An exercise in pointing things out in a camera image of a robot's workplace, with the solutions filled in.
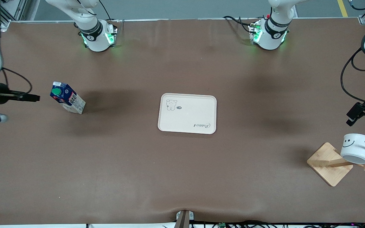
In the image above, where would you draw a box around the white smiley mug black handle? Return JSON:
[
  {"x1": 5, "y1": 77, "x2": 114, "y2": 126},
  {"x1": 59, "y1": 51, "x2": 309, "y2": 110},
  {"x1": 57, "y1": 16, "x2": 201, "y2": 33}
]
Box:
[{"x1": 340, "y1": 133, "x2": 365, "y2": 165}]

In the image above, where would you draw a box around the blue milk carton green cap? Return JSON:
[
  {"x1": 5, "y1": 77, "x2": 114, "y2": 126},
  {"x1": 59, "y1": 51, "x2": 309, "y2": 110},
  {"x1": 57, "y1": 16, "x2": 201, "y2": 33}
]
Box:
[{"x1": 50, "y1": 81, "x2": 86, "y2": 115}]

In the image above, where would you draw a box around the cream plastic tray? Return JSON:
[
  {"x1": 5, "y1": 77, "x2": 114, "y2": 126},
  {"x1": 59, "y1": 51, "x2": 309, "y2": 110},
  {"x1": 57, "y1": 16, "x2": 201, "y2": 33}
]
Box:
[{"x1": 157, "y1": 93, "x2": 217, "y2": 135}]

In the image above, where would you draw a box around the wooden mug tree stand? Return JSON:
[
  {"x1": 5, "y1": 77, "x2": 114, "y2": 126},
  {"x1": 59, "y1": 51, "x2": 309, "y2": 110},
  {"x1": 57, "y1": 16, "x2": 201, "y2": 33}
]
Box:
[{"x1": 307, "y1": 139, "x2": 365, "y2": 187}]

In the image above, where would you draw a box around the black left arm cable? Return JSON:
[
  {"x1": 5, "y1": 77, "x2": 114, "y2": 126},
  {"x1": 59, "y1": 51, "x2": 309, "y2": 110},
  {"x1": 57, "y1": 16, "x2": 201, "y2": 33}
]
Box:
[{"x1": 341, "y1": 47, "x2": 365, "y2": 105}]

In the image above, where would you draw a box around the black base cable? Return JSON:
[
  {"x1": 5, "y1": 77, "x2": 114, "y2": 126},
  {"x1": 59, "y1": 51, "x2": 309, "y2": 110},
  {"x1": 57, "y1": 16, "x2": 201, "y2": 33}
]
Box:
[
  {"x1": 97, "y1": 0, "x2": 120, "y2": 32},
  {"x1": 223, "y1": 15, "x2": 256, "y2": 34}
]

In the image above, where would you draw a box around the metal table edge bracket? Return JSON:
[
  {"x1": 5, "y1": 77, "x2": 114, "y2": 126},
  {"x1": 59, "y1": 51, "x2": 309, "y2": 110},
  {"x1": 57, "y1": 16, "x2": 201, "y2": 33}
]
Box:
[{"x1": 176, "y1": 210, "x2": 195, "y2": 228}]

